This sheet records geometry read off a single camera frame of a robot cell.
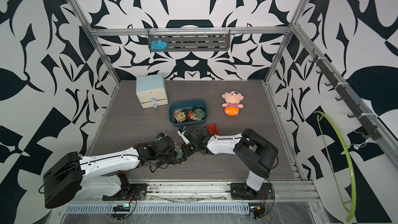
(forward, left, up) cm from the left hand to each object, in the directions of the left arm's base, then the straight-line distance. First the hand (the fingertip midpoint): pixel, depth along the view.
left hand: (175, 152), depth 84 cm
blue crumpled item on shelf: (+51, +9, +31) cm, 61 cm away
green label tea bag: (+23, -14, 0) cm, 27 cm away
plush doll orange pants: (+31, -35, +5) cm, 47 cm away
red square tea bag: (+23, -8, +2) cm, 24 cm away
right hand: (+4, -3, -2) cm, 5 cm away
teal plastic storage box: (+31, -5, +2) cm, 31 cm away
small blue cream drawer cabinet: (+33, +15, +12) cm, 38 cm away
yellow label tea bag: (+23, -1, -1) cm, 24 cm away
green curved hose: (-29, -60, +23) cm, 71 cm away
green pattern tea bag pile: (0, -2, -1) cm, 2 cm away
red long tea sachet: (+14, -22, -3) cm, 26 cm away
